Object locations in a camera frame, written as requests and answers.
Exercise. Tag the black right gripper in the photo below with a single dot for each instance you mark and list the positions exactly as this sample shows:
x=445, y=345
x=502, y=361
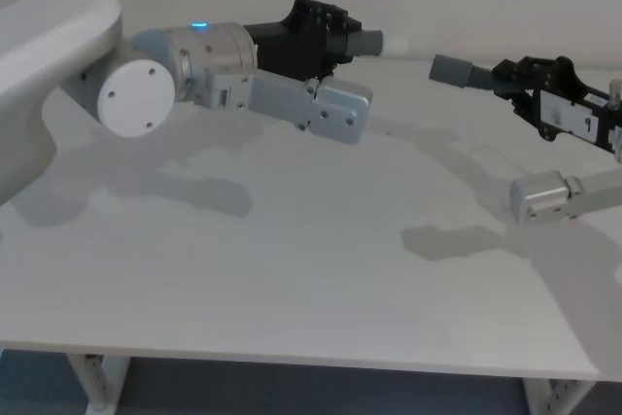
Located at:
x=576, y=116

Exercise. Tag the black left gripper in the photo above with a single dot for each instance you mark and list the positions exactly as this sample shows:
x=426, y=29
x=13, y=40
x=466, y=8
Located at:
x=291, y=50

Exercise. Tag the grey cuff with white tube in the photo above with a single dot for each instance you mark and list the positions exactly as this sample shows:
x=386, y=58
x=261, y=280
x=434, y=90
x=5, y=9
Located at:
x=371, y=44

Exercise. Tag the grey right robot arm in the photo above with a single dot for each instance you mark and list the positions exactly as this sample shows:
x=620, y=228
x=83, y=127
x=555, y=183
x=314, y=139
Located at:
x=539, y=196

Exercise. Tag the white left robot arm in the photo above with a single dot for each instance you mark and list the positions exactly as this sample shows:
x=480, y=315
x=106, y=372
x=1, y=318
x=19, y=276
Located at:
x=136, y=94

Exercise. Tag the pale metal table leg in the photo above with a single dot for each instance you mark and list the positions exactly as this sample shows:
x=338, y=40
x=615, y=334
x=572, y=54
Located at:
x=559, y=398
x=99, y=381

